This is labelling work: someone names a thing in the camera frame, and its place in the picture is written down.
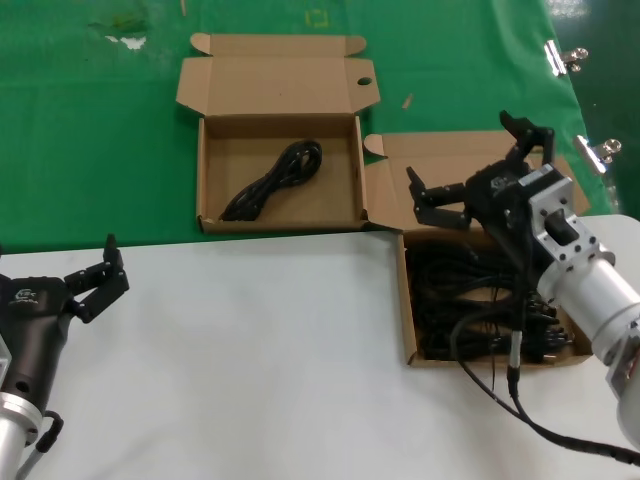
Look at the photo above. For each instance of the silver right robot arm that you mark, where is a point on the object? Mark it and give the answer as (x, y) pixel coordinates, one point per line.
(595, 300)

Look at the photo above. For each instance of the white table cover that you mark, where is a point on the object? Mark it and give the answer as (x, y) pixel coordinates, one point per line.
(250, 375)

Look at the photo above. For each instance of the open-lid brown cardboard box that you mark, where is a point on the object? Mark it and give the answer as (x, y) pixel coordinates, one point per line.
(390, 190)
(280, 75)

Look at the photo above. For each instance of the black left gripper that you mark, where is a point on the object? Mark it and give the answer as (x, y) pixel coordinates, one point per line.
(30, 330)

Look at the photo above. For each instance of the green tablecloth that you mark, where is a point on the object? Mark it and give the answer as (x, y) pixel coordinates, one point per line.
(100, 150)

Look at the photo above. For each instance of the silver binder clip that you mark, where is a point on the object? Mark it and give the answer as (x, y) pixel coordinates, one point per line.
(595, 152)
(562, 57)

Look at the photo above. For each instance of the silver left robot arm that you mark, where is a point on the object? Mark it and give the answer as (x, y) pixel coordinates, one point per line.
(12, 425)

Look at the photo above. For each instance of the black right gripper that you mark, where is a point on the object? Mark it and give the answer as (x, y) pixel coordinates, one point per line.
(492, 192)

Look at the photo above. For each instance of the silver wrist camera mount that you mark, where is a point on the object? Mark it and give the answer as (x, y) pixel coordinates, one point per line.
(4, 357)
(550, 200)

